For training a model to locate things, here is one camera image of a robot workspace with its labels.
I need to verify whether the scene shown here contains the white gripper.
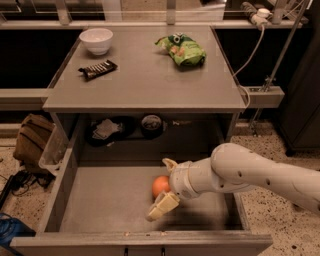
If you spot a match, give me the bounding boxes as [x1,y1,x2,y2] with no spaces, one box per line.
[146,158,199,222]

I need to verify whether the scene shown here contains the orange fruit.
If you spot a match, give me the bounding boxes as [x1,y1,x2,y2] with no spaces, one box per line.
[152,176,170,198]

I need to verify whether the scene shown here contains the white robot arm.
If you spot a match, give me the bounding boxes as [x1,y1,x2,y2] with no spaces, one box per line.
[147,143,320,221]

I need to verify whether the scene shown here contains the open grey top drawer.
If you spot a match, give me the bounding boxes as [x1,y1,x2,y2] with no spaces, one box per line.
[9,114,274,256]

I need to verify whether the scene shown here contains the grey cabinet counter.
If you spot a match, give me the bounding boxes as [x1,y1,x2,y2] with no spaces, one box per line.
[42,24,248,148]

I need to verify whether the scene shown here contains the black bag with papers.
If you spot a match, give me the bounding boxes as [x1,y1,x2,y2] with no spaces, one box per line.
[84,116,136,147]

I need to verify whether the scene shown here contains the clear plastic bin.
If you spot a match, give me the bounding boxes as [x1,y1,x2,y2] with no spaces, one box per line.
[39,127,68,176]

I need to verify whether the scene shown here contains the green chip bag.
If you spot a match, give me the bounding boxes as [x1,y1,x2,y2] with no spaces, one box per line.
[155,33,206,66]

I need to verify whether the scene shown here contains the dark chocolate bar wrapper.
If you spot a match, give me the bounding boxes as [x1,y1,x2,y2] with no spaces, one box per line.
[78,60,118,80]

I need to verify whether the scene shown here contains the metal tripod pole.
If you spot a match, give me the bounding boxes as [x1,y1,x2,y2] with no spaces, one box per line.
[249,0,313,136]

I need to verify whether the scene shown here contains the brown backpack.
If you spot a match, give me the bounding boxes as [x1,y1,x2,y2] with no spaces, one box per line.
[13,114,54,175]

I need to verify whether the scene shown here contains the white ceramic bowl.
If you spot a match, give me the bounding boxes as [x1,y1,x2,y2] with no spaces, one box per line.
[79,28,113,55]

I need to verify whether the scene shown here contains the blue object on floor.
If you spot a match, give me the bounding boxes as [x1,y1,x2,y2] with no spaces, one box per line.
[0,213,36,256]

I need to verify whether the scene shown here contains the white power strip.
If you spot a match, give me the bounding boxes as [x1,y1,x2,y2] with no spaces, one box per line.
[240,2,271,30]

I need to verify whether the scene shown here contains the white power cable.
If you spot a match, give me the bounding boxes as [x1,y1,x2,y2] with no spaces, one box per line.
[232,23,266,109]

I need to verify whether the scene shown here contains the black cables on floor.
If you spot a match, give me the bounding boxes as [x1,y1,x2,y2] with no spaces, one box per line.
[0,169,56,209]

